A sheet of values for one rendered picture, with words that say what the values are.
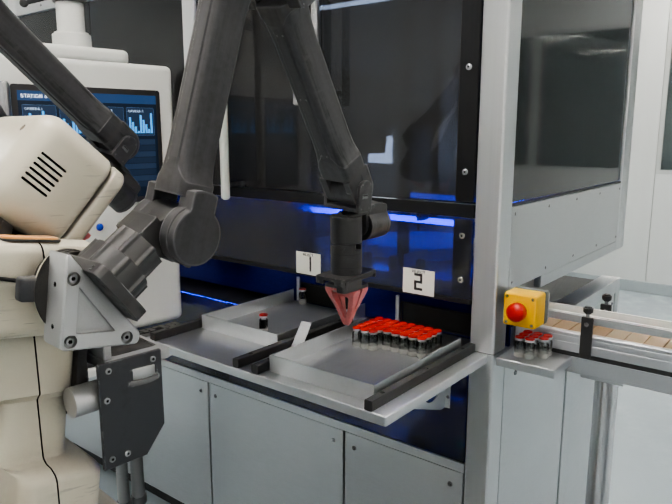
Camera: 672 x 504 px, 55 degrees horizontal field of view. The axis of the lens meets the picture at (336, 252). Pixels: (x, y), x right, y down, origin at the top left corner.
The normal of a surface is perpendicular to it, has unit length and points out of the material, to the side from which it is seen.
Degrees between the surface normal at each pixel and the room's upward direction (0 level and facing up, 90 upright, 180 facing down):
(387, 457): 90
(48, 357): 90
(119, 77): 90
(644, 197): 90
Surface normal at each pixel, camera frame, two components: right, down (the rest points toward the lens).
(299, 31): 0.76, 0.31
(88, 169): 0.72, 0.13
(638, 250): -0.62, 0.14
